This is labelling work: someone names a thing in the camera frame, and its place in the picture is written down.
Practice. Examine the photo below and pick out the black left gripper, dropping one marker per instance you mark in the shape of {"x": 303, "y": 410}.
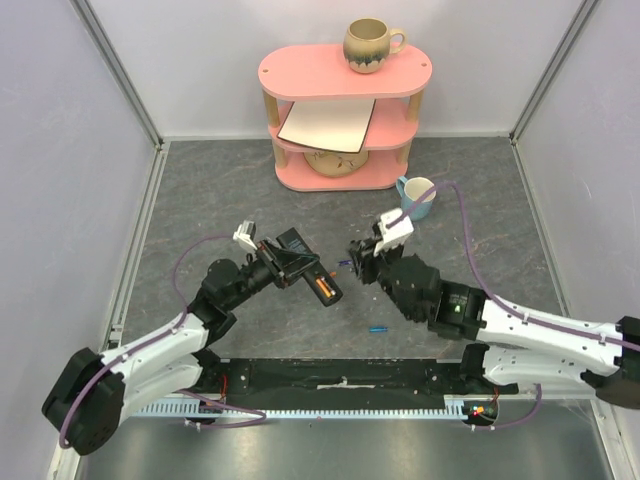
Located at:
{"x": 283, "y": 265}

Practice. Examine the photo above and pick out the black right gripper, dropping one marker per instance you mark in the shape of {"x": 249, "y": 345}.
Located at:
{"x": 372, "y": 266}

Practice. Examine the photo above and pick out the black remote control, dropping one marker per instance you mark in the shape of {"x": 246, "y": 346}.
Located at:
{"x": 293, "y": 241}

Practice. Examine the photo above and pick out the black gold battery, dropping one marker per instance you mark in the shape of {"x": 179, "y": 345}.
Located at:
{"x": 330, "y": 286}

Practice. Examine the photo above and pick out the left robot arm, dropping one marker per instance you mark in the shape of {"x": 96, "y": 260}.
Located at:
{"x": 96, "y": 392}

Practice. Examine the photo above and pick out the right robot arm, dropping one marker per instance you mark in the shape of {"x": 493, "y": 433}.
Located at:
{"x": 509, "y": 343}

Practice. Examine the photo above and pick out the light blue mug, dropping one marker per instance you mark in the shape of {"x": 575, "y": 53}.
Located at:
{"x": 410, "y": 190}

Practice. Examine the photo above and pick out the beige bird-painted bowl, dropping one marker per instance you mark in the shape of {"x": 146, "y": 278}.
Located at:
{"x": 335, "y": 164}

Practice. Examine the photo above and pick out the pink three-tier shelf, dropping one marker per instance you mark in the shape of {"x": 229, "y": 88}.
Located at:
{"x": 320, "y": 72}

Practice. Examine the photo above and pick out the white square plate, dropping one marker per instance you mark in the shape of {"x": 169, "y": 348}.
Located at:
{"x": 332, "y": 125}

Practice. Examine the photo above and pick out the beige ceramic mug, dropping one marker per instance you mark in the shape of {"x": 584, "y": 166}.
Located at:
{"x": 368, "y": 42}

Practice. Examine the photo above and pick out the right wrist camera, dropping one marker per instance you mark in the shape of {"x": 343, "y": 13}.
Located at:
{"x": 392, "y": 230}

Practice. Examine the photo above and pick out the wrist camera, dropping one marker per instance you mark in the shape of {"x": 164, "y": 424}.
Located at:
{"x": 392, "y": 230}
{"x": 244, "y": 236}

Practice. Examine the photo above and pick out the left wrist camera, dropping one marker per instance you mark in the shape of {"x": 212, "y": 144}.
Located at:
{"x": 244, "y": 236}

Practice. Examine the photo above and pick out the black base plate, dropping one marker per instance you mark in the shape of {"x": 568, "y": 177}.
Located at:
{"x": 344, "y": 383}

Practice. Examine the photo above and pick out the white cable duct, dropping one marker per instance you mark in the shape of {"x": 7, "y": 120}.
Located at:
{"x": 197, "y": 410}

